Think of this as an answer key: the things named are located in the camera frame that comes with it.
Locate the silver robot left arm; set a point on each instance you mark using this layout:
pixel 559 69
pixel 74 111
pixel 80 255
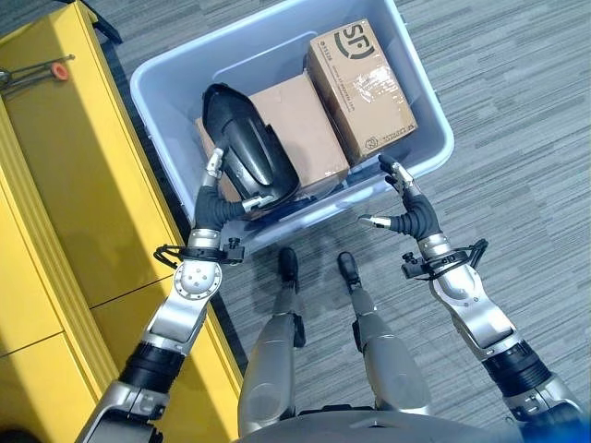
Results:
pixel 180 314

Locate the orange round cap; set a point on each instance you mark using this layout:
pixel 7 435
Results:
pixel 58 70

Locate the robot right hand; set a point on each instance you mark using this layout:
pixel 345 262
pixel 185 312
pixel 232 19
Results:
pixel 418 217

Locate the plain brown cardboard box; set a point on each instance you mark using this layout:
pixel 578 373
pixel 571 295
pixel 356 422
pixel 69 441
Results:
pixel 300 124

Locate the blurred blue object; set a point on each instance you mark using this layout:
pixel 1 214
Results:
pixel 558 427

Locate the silver robot right leg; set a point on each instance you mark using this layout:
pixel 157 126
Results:
pixel 383 350

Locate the cardboard box with SF print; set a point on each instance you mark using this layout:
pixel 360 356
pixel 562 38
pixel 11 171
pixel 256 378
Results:
pixel 360 92

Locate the silver robot leg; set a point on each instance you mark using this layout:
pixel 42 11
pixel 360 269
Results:
pixel 272 360
pixel 383 350

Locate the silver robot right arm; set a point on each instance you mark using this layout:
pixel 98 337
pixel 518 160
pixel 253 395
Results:
pixel 475 314

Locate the grey robot torso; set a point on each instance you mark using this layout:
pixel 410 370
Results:
pixel 369 429

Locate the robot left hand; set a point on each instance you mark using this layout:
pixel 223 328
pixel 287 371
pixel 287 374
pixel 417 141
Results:
pixel 210 210

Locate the yellow metal shelf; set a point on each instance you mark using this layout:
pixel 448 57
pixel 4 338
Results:
pixel 69 161

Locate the black sole-shaped part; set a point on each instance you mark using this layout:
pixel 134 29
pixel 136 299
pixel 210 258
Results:
pixel 249 138
pixel 307 201

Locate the grey translucent plastic box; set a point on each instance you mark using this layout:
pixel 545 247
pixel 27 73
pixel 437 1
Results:
pixel 175 83

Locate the silver robot left leg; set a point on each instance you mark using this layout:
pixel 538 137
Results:
pixel 272 360

